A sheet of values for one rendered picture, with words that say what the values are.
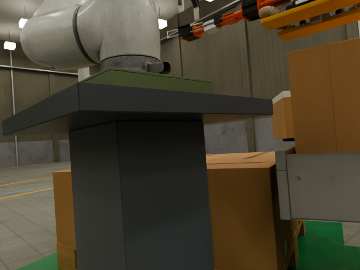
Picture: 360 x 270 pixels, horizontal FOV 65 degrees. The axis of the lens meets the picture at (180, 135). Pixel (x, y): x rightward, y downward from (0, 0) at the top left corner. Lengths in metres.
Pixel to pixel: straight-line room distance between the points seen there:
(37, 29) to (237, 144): 10.99
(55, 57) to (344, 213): 0.89
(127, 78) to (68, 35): 0.26
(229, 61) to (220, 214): 11.07
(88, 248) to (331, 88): 0.87
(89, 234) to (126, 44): 0.45
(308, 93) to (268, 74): 9.91
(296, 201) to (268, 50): 10.33
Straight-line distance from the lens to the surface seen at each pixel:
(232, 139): 11.73
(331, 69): 1.08
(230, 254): 1.21
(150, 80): 0.61
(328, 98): 1.06
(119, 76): 0.57
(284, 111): 2.53
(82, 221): 0.76
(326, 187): 0.91
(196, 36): 1.55
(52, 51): 0.83
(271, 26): 1.27
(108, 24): 0.72
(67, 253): 1.78
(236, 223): 1.15
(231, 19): 1.43
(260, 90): 11.05
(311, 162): 0.90
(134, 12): 0.72
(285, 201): 0.93
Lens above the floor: 0.66
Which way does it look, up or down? 1 degrees up
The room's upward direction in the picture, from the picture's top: 4 degrees counter-clockwise
